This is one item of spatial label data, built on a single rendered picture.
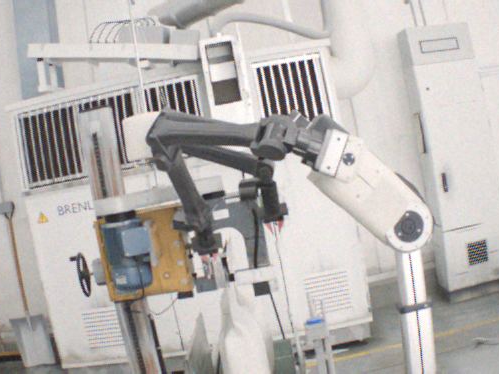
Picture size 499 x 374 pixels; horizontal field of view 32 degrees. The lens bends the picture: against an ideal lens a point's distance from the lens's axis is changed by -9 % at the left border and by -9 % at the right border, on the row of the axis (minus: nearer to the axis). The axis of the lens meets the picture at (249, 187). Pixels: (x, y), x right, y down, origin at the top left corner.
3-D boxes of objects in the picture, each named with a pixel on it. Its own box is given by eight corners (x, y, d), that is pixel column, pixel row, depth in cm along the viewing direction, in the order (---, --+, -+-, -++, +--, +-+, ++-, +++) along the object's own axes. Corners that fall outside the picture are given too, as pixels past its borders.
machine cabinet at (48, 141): (380, 343, 621) (328, 37, 610) (63, 391, 624) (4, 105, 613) (362, 313, 737) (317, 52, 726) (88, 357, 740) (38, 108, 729)
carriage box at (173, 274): (193, 290, 347) (176, 206, 346) (107, 302, 348) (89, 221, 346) (197, 280, 372) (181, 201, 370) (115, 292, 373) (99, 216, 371)
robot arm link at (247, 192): (269, 167, 311) (271, 159, 319) (234, 170, 313) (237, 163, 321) (274, 202, 315) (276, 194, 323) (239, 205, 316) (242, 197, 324)
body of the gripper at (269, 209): (257, 212, 327) (253, 194, 323) (286, 206, 327) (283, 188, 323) (259, 223, 321) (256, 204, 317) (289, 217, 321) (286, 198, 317)
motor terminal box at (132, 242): (154, 258, 324) (147, 225, 324) (127, 264, 320) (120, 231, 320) (146, 257, 331) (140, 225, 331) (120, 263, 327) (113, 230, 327)
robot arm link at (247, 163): (149, 131, 311) (155, 123, 321) (144, 147, 313) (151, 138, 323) (275, 168, 310) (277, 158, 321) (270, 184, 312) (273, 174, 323)
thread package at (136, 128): (171, 156, 326) (163, 107, 325) (125, 165, 326) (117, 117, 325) (175, 155, 342) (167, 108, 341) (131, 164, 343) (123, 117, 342)
